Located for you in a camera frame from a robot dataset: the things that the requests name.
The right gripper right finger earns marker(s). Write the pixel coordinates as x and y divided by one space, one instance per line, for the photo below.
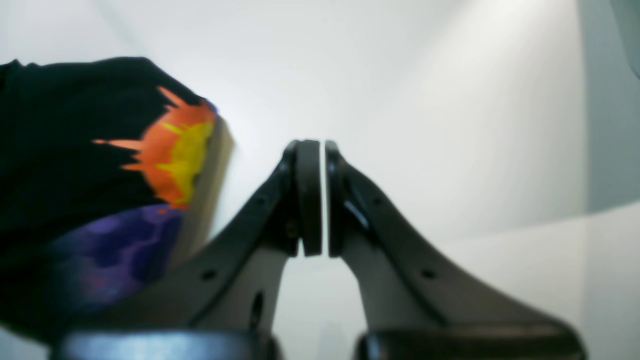
418 304

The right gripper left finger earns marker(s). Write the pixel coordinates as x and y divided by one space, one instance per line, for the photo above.
220 304

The black T-shirt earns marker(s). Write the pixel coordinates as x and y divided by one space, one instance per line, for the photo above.
108 174

